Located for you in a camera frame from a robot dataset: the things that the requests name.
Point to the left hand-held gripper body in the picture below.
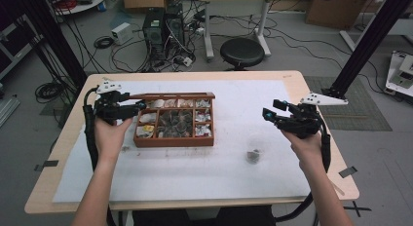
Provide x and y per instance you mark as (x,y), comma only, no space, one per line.
(113,110)

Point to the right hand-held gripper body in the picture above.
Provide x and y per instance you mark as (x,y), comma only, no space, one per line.
(300,122)

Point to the clear glass cup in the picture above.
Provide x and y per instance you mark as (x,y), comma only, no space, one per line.
(255,144)

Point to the small dark tea bag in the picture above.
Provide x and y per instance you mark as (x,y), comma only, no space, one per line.
(253,156)

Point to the wooden box with glass lid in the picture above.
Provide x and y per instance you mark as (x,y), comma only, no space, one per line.
(175,142)

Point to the person's left hand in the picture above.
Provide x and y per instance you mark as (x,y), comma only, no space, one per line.
(112,138)

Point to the person's right hand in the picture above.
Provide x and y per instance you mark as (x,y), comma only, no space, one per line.
(307,151)

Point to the yellow packet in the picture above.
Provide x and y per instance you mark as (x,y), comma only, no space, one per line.
(148,128)

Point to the pile of dark tea bags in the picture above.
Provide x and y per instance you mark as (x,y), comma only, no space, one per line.
(175,123)

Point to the white box device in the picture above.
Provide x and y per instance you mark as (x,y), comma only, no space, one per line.
(121,32)

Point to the white power adapter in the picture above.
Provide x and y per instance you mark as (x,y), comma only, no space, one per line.
(187,61)

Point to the black round stool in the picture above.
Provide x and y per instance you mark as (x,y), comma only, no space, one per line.
(242,52)

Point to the grey floor mat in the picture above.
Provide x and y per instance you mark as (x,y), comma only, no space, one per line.
(367,119)

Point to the group of white wrapped packets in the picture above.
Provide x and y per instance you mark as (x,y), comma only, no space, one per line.
(203,130)

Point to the black computer tower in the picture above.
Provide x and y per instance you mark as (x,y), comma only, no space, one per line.
(175,28)
(153,34)

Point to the grey tape strip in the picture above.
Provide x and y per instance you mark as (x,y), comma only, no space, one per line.
(348,171)
(47,165)

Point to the white foam mat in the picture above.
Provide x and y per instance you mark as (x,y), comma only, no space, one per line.
(195,174)

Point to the round white table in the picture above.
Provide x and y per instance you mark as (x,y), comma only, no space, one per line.
(87,7)

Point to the large printed cardboard box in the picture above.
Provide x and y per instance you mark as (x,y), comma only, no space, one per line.
(337,10)

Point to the white machine housing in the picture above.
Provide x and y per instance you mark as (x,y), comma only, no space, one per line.
(401,75)

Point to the light wooden table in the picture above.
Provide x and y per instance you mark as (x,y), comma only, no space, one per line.
(39,200)

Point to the person's dark clothing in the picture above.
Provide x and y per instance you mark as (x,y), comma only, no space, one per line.
(201,218)

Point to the black metal frame post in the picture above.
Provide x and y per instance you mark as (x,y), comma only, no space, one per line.
(367,44)
(55,34)

